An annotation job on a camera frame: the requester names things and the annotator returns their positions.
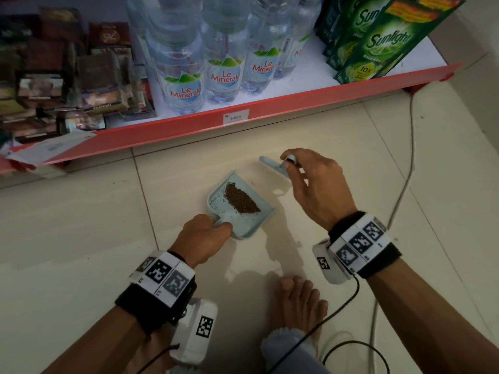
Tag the person's right hand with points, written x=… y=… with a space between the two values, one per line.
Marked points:
x=323 y=194

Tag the person's left hand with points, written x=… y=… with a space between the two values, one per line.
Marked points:
x=199 y=241

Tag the light blue plastic dustpan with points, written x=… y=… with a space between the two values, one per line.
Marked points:
x=245 y=225

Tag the light blue small brush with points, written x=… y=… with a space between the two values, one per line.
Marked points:
x=273 y=165

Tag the pile of brown dirt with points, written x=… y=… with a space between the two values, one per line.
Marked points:
x=241 y=199

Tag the person's right forearm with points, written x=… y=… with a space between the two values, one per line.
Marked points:
x=421 y=327

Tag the person's left forearm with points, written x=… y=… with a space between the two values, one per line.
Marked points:
x=97 y=342

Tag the person's right foot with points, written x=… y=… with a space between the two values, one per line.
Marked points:
x=298 y=303

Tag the beige tiled floor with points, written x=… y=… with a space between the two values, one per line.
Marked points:
x=58 y=229

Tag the store shelf with red edge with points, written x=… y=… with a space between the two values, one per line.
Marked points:
x=156 y=132

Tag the row of dark green pouches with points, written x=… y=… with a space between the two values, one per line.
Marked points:
x=386 y=38

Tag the row of clear water bottles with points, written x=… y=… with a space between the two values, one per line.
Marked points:
x=222 y=54

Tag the loose white paper label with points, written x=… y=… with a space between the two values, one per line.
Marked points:
x=50 y=147

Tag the stack of small brown packets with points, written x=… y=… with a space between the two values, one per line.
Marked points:
x=78 y=81

